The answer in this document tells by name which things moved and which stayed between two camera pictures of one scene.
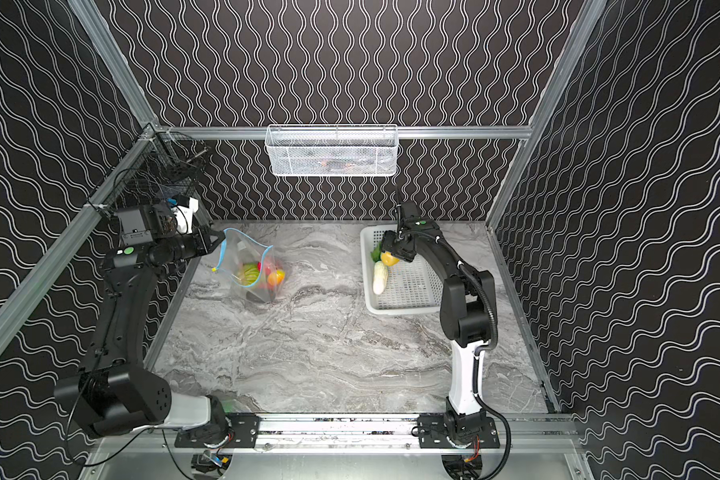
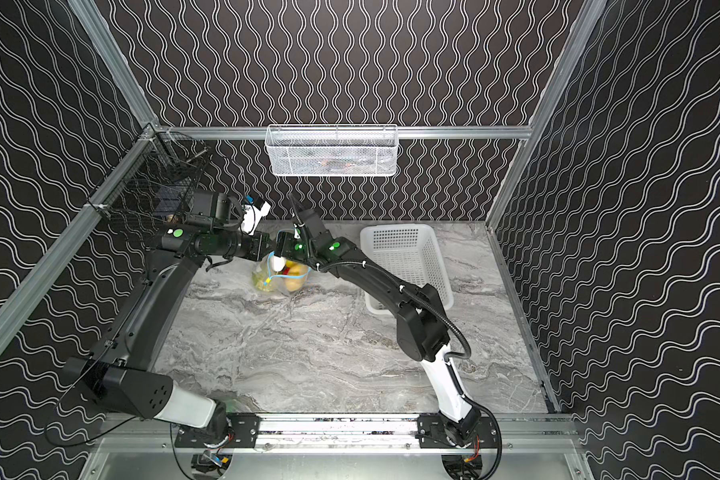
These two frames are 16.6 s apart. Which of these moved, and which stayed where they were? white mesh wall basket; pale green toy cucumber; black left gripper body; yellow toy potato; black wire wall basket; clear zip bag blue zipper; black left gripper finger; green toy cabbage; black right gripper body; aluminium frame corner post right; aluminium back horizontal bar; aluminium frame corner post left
Moved: black left gripper finger; black right gripper body; yellow toy potato; pale green toy cucumber; black left gripper body; green toy cabbage; clear zip bag blue zipper
Stayed: aluminium frame corner post left; aluminium back horizontal bar; aluminium frame corner post right; white mesh wall basket; black wire wall basket
